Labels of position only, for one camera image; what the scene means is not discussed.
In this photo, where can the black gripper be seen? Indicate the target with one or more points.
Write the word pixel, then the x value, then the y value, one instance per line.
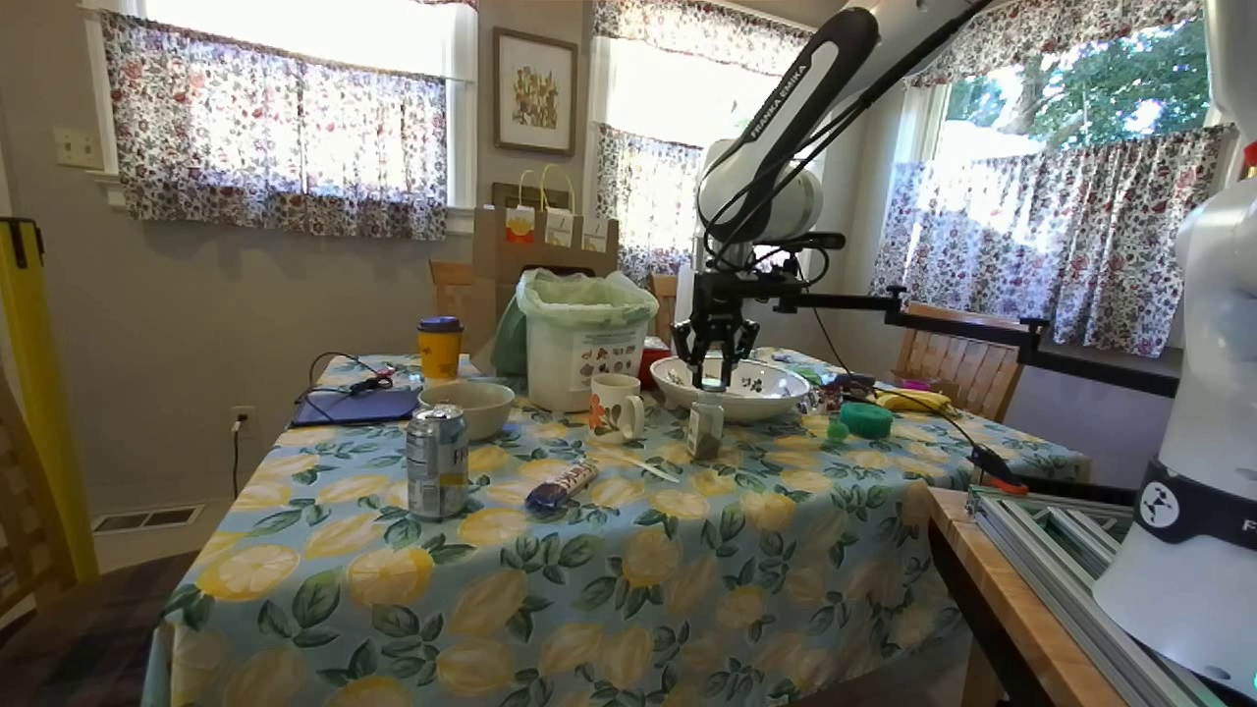
pixel 722 304

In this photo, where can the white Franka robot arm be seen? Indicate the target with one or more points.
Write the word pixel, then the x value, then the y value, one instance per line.
pixel 1220 395

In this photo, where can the small glass jar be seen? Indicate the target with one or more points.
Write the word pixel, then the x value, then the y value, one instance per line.
pixel 703 429

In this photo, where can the red cup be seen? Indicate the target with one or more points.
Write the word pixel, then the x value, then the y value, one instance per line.
pixel 653 357

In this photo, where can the large white bowl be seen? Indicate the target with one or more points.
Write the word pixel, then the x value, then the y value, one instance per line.
pixel 768 389

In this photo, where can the white mug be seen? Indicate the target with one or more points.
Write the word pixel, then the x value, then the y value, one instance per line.
pixel 615 406

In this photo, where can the white waste bin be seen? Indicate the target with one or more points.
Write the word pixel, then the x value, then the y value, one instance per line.
pixel 576 371

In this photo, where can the green bin liner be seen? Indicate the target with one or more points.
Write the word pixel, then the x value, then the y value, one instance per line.
pixel 582 300

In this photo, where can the green round sponge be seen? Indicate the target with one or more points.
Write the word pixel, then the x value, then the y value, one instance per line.
pixel 864 422

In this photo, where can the floral window curtain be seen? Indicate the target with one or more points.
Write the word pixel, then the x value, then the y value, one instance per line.
pixel 275 131
pixel 650 196
pixel 1046 237

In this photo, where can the yellow cloth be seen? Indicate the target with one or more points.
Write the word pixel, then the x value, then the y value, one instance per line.
pixel 917 401

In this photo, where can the blue snack wrapper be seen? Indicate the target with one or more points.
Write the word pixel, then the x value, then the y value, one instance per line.
pixel 553 488

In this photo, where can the small white bowl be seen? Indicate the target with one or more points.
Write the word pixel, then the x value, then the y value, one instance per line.
pixel 475 410

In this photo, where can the slatted wooden chair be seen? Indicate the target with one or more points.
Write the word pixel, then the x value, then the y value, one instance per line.
pixel 965 368

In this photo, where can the lemon print tablecloth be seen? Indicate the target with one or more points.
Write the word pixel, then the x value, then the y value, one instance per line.
pixel 591 592

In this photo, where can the yellow bottle blue cap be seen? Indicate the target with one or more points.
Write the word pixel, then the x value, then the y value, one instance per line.
pixel 442 351

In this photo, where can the silver soda can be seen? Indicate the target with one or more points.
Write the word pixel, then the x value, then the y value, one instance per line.
pixel 436 461

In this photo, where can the floral curtain valance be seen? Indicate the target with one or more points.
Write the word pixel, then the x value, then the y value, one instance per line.
pixel 1046 34
pixel 694 34

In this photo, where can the black orange clamp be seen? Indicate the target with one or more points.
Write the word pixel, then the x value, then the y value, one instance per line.
pixel 1046 478

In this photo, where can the blue cloth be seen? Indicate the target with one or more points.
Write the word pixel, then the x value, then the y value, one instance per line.
pixel 353 406

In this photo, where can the wooden mounting board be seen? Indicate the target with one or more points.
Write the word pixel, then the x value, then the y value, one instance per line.
pixel 1006 604

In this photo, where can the white floor vent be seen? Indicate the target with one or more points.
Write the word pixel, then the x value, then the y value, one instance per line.
pixel 148 519

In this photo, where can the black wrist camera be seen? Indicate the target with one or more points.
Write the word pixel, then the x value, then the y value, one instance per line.
pixel 796 250

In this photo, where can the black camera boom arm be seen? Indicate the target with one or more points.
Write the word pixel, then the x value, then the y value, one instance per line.
pixel 966 319

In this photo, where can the framed wall picture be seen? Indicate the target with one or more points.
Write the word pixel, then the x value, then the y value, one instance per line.
pixel 535 92

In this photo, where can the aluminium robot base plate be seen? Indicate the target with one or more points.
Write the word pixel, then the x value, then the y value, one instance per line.
pixel 1086 592

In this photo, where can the white wall outlet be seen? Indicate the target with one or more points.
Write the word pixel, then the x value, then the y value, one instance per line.
pixel 242 418

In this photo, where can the white light switch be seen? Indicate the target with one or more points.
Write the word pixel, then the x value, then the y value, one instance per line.
pixel 74 148

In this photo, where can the yellow post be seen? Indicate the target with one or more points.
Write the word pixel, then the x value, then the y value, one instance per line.
pixel 41 395

